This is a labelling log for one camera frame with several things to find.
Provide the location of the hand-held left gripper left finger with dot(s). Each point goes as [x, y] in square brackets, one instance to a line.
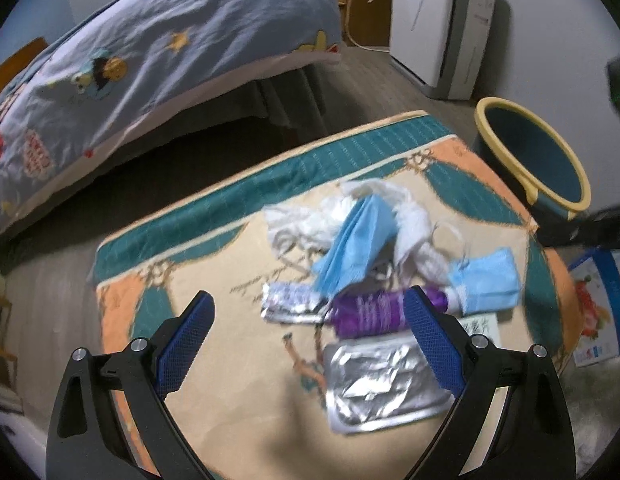
[185, 345]

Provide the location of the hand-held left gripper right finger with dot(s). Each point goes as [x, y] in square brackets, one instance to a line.
[434, 340]

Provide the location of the large silver foil pouch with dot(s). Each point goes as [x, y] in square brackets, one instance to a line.
[379, 385]

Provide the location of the purple tube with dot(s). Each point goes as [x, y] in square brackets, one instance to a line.
[370, 310]

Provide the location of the blue face mask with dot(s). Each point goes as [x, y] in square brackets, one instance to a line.
[355, 245]
[489, 280]

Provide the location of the twisted white tissue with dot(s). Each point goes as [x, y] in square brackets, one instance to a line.
[414, 230]

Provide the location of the small silver foil wrapper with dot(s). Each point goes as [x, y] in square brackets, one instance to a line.
[290, 302]

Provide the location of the blue bin with yellow rim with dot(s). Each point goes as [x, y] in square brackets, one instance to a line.
[534, 160]

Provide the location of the white plastic bag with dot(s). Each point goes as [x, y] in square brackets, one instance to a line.
[300, 225]

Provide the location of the teal and orange patterned cushion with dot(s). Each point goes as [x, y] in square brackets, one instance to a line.
[250, 410]

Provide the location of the colourful printed box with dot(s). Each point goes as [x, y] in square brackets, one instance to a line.
[599, 305]

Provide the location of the wooden nightstand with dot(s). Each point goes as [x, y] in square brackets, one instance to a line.
[0, 310]

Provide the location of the white air purifier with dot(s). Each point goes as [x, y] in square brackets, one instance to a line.
[419, 20]

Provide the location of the wooden cabinet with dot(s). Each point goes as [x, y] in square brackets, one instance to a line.
[374, 10]

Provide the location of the wooden bed with grey skirt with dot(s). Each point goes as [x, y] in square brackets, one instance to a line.
[285, 95]

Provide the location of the bed with cartoon blue duvet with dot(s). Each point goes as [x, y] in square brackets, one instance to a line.
[165, 25]

